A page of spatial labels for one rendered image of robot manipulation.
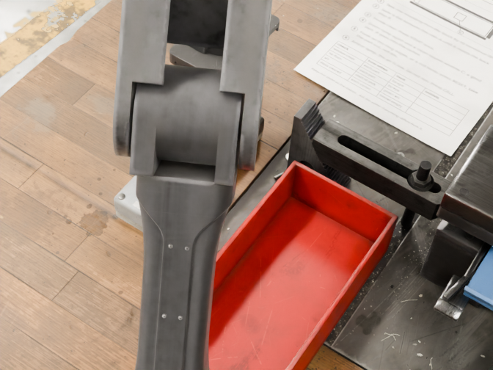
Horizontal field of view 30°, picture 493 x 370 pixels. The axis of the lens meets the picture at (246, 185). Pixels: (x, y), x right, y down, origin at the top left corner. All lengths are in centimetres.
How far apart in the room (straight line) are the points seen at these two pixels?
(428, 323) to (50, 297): 37
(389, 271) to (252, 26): 44
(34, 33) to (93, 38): 132
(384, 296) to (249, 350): 15
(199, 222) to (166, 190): 3
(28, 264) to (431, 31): 57
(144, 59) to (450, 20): 68
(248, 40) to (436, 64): 59
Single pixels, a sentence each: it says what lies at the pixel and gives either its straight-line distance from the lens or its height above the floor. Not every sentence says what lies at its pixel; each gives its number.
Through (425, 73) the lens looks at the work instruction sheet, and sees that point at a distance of 112.
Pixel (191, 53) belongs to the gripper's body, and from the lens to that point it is 88.
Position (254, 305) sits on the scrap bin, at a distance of 90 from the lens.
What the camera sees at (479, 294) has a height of 101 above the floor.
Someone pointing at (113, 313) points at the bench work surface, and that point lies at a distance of 90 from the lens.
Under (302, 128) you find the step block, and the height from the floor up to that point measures 98.
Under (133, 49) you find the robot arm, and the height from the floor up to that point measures 128.
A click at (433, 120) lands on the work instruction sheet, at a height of 90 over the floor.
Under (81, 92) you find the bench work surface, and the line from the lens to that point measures 107.
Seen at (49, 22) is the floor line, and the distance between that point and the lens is 247.
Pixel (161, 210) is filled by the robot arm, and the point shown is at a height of 120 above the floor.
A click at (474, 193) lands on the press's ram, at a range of 84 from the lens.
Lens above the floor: 169
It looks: 53 degrees down
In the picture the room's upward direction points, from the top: 5 degrees clockwise
